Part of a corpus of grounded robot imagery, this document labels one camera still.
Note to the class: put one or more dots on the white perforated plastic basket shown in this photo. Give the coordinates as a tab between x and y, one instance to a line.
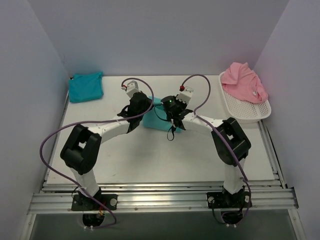
245	112

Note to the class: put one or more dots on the pink t-shirt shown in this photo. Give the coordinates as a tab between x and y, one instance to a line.
243	83

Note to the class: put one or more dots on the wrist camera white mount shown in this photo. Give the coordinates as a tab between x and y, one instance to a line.
131	88
185	94

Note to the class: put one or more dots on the mint green t-shirt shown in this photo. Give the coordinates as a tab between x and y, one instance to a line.
156	118

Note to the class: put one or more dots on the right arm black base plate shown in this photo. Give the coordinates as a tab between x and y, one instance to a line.
225	200

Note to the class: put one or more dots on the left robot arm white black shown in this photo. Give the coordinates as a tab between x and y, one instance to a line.
81	150

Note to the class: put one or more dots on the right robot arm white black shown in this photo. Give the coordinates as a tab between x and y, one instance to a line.
231	143

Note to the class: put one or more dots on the aluminium rail frame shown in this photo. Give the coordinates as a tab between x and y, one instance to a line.
151	174

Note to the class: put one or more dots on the folded teal blue t-shirt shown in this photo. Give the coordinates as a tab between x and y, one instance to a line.
85	87

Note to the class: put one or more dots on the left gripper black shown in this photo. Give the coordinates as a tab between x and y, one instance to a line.
136	121

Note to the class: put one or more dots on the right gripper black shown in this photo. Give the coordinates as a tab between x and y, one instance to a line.
177	120

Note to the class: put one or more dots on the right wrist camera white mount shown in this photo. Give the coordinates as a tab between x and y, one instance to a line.
185	94

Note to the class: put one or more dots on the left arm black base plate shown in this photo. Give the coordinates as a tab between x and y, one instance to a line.
81	203

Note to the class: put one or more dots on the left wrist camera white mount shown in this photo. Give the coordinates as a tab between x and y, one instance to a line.
131	88

